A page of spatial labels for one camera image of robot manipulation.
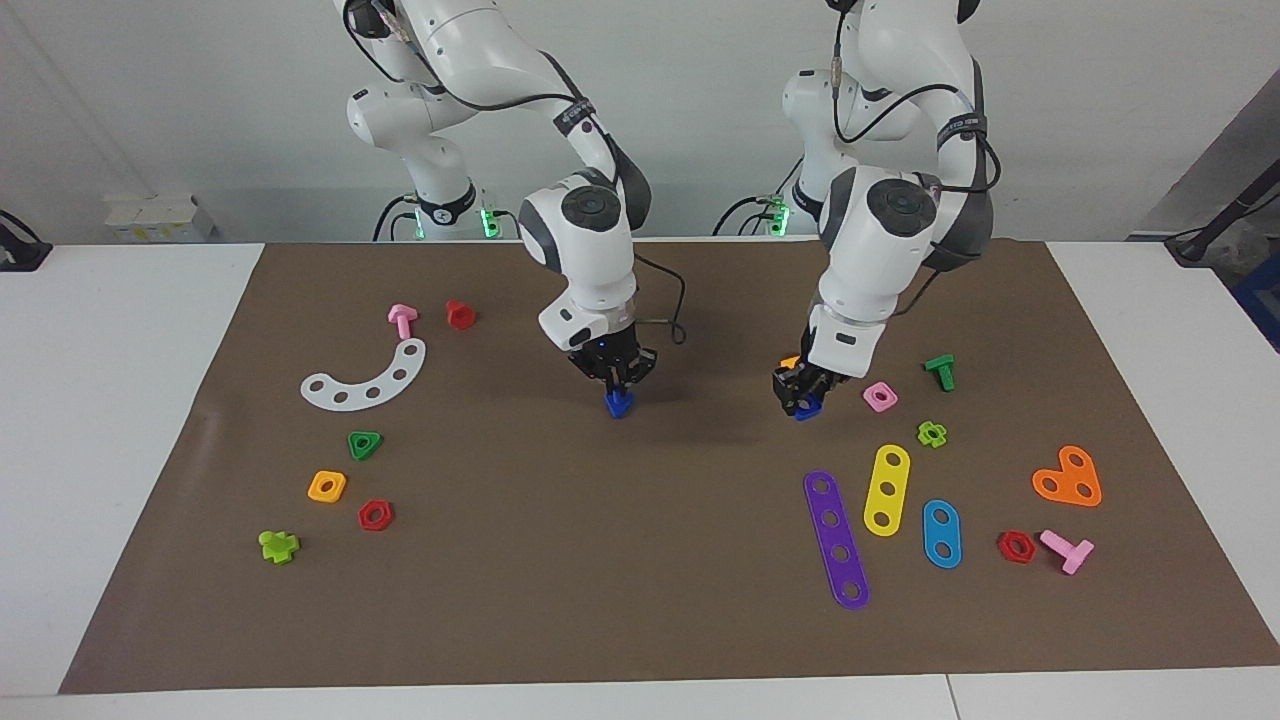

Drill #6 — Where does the purple four-hole plastic plate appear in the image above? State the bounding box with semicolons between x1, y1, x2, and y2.
803;470;871;611

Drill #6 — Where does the black base cable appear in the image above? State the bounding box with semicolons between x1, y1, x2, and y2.
372;193;417;242
712;165;803;238

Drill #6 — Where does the yellow three-hole plastic plate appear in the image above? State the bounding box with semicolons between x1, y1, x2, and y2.
863;444;912;538

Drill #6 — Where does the white cardboard box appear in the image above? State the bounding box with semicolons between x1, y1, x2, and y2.
104;194;217;244

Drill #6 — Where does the blue two-hole plastic plate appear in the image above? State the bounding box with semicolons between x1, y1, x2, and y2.
921;499;963;570

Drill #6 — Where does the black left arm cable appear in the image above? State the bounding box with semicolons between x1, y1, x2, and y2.
826;0;1003;313

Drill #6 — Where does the orange three-hole plastic plate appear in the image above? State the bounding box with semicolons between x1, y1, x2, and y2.
1031;445;1103;508

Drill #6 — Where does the blue crate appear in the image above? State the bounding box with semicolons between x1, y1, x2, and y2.
1233;252;1280;353

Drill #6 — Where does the black clamp mount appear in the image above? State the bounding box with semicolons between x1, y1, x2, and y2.
0;209;53;273

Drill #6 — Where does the black stand with cable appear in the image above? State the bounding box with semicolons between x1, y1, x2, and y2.
1164;185;1280;267

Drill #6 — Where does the brown table mat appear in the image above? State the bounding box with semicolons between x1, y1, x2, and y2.
58;240;1280;694

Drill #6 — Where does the white curved five-hole plate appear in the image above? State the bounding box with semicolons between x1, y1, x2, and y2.
300;338;428;412

